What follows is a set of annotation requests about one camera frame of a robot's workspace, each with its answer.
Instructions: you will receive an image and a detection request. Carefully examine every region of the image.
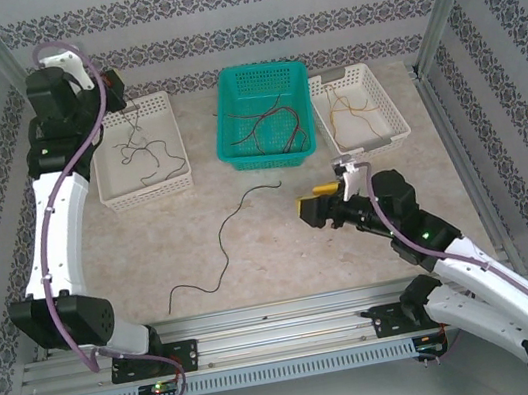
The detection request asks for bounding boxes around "thin yellow cable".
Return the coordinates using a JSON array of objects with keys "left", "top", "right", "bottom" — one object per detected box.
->
[
  {"left": 348, "top": 105, "right": 381, "bottom": 141},
  {"left": 323, "top": 82, "right": 353, "bottom": 154},
  {"left": 326, "top": 82, "right": 381, "bottom": 121}
]

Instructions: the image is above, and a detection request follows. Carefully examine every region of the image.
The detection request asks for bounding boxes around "teal perforated plastic basket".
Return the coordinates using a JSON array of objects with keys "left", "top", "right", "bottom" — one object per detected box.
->
[{"left": 202, "top": 54, "right": 324, "bottom": 177}]

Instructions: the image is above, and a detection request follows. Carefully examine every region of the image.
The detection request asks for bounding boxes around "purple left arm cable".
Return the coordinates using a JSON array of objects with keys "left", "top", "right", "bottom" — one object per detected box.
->
[{"left": 3, "top": 27, "right": 191, "bottom": 395}]

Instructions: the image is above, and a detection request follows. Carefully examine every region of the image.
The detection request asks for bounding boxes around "grey slotted cable duct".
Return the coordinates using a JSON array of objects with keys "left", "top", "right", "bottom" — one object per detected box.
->
[{"left": 68, "top": 337, "right": 419, "bottom": 395}]

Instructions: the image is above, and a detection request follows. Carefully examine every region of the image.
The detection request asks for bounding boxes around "small controller circuit board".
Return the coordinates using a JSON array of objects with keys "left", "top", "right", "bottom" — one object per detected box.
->
[
  {"left": 413, "top": 328, "right": 452, "bottom": 363},
  {"left": 136, "top": 377, "right": 181, "bottom": 395}
]

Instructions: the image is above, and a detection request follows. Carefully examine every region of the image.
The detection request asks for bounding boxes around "thin red cable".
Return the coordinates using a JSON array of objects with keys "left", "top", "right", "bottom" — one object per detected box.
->
[
  {"left": 220, "top": 94, "right": 288, "bottom": 127},
  {"left": 248, "top": 109, "right": 311, "bottom": 158},
  {"left": 225, "top": 103, "right": 312, "bottom": 162}
]

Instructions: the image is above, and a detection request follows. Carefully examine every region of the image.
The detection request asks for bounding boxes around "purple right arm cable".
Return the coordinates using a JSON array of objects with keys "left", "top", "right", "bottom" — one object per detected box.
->
[{"left": 353, "top": 132, "right": 528, "bottom": 395}]

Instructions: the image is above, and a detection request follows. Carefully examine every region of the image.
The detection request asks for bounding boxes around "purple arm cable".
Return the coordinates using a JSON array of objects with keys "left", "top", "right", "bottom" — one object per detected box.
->
[
  {"left": 3, "top": 27, "right": 191, "bottom": 395},
  {"left": 353, "top": 132, "right": 528, "bottom": 395}
]

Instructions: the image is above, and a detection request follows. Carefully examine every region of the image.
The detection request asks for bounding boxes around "thin black cable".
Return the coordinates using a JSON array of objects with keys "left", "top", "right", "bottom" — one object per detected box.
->
[
  {"left": 133, "top": 141, "right": 165, "bottom": 187},
  {"left": 152, "top": 134, "right": 190, "bottom": 182},
  {"left": 112, "top": 133, "right": 155, "bottom": 167},
  {"left": 118, "top": 99, "right": 147, "bottom": 139},
  {"left": 149, "top": 179, "right": 302, "bottom": 316}
]

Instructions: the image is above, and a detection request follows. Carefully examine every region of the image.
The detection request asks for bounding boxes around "white perforated plastic basket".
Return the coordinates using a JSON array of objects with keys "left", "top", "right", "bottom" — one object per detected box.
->
[
  {"left": 306, "top": 57, "right": 415, "bottom": 170},
  {"left": 83, "top": 88, "right": 198, "bottom": 216}
]

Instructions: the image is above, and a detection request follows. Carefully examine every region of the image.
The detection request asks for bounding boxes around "long aluminium base rail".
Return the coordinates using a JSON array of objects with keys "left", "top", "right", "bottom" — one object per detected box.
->
[{"left": 14, "top": 258, "right": 528, "bottom": 395}]

